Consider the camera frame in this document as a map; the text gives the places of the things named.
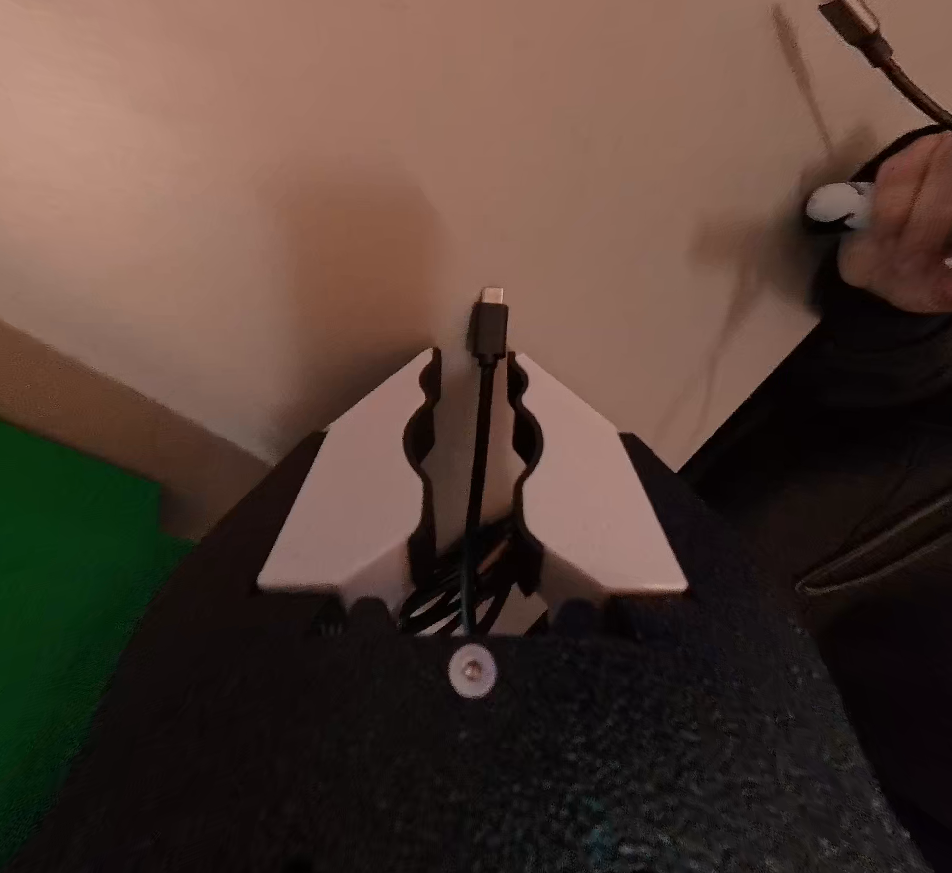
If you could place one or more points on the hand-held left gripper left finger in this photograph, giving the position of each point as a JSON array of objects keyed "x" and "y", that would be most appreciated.
[{"x": 349, "y": 508}]

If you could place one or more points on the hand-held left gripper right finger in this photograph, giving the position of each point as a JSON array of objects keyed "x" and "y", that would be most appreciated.
[{"x": 602, "y": 516}]

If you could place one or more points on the person's right hand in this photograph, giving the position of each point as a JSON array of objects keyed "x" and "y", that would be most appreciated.
[{"x": 915, "y": 233}]

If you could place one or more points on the green mat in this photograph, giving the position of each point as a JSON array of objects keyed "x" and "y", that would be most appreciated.
[{"x": 67, "y": 590}]

